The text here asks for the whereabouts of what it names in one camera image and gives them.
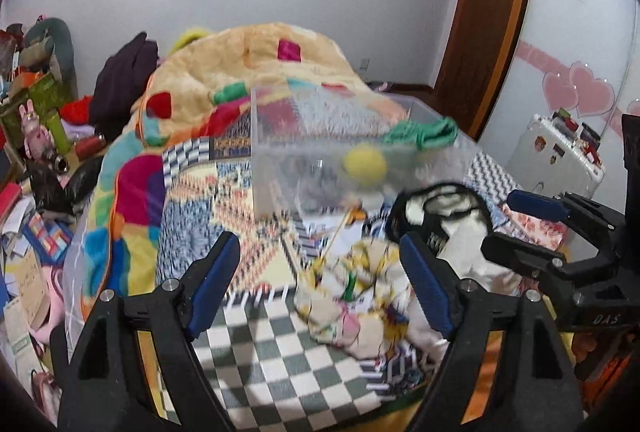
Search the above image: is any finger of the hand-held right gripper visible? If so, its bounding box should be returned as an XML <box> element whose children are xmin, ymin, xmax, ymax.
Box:
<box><xmin>481</xmin><ymin>232</ymin><xmax>602</xmax><ymax>288</ymax></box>
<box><xmin>506</xmin><ymin>190</ymin><xmax>627</xmax><ymax>244</ymax></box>

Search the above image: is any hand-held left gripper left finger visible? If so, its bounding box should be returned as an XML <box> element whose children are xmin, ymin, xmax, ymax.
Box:
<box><xmin>57</xmin><ymin>231</ymin><xmax>242</xmax><ymax>432</ymax></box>

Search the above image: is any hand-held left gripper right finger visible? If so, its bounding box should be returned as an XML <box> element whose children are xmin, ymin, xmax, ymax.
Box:
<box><xmin>399</xmin><ymin>232</ymin><xmax>586</xmax><ymax>432</ymax></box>

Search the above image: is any black and white garment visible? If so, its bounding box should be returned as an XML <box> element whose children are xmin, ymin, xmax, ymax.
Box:
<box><xmin>386</xmin><ymin>183</ymin><xmax>501</xmax><ymax>343</ymax></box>

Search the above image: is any yellow patterned cloth toy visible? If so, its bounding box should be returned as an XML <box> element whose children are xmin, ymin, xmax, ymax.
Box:
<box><xmin>294</xmin><ymin>239</ymin><xmax>418</xmax><ymax>360</ymax></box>

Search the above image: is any green cloth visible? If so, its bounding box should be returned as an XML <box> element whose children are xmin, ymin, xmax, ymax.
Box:
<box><xmin>382</xmin><ymin>116</ymin><xmax>460</xmax><ymax>152</ymax></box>

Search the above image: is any yellow soft ball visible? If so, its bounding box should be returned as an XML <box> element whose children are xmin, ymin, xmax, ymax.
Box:
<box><xmin>343</xmin><ymin>143</ymin><xmax>389</xmax><ymax>187</ymax></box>

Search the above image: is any clear plastic storage box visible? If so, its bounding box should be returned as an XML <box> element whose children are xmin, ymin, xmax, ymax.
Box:
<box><xmin>250</xmin><ymin>84</ymin><xmax>477</xmax><ymax>219</ymax></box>

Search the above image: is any white suitcase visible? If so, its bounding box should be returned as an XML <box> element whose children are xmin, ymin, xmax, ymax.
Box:
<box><xmin>515</xmin><ymin>113</ymin><xmax>607</xmax><ymax>202</ymax></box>

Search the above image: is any patchwork checkered bedsheet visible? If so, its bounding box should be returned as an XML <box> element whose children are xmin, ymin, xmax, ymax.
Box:
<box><xmin>155</xmin><ymin>132</ymin><xmax>568</xmax><ymax>415</ymax></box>

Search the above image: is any thin wooden stick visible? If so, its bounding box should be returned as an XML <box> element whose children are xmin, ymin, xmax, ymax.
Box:
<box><xmin>316</xmin><ymin>207</ymin><xmax>353</xmax><ymax>265</ymax></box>

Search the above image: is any colourful patterned box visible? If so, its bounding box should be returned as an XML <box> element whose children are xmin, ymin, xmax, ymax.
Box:
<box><xmin>22</xmin><ymin>211</ymin><xmax>74</xmax><ymax>261</ymax></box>

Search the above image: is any black plastic bag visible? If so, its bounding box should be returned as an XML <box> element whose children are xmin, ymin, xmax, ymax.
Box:
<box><xmin>27</xmin><ymin>154</ymin><xmax>104</xmax><ymax>216</ymax></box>

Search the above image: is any brown cardboard sheet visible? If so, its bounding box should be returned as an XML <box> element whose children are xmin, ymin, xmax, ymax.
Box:
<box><xmin>4</xmin><ymin>257</ymin><xmax>51</xmax><ymax>330</ymax></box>

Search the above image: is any red thermos bottle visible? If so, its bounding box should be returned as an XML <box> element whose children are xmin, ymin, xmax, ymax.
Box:
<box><xmin>75</xmin><ymin>134</ymin><xmax>107</xmax><ymax>159</ymax></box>

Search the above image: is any brown wooden door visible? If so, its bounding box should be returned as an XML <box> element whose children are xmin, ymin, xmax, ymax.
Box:
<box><xmin>431</xmin><ymin>0</ymin><xmax>537</xmax><ymax>140</ymax></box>

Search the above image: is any pink bag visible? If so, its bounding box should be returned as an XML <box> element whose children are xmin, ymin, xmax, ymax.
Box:
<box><xmin>30</xmin><ymin>371</ymin><xmax>62</xmax><ymax>423</ymax></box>

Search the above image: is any red cloth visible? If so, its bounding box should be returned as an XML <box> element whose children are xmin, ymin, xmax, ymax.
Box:
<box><xmin>60</xmin><ymin>95</ymin><xmax>96</xmax><ymax>124</ymax></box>

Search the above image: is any dark purple garment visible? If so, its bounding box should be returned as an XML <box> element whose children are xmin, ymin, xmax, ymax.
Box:
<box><xmin>89</xmin><ymin>31</ymin><xmax>162</xmax><ymax>134</ymax></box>

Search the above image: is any colourful plush blanket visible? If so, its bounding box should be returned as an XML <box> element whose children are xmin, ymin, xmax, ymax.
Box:
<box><xmin>75</xmin><ymin>22</ymin><xmax>418</xmax><ymax>313</ymax></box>

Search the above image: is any pink bunny plush toy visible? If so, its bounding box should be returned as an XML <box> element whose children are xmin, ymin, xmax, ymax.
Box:
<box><xmin>19</xmin><ymin>99</ymin><xmax>54</xmax><ymax>161</ymax></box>

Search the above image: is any yellow-green plush item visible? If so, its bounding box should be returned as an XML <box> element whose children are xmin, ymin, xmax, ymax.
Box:
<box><xmin>170</xmin><ymin>27</ymin><xmax>212</xmax><ymax>56</ymax></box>

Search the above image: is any green cardboard box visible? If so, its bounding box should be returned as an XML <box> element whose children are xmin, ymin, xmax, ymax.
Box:
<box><xmin>0</xmin><ymin>72</ymin><xmax>72</xmax><ymax>149</ymax></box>

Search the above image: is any pink heart wall sticker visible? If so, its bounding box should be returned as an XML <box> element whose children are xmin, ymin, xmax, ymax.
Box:
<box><xmin>542</xmin><ymin>61</ymin><xmax>617</xmax><ymax>119</ymax></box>

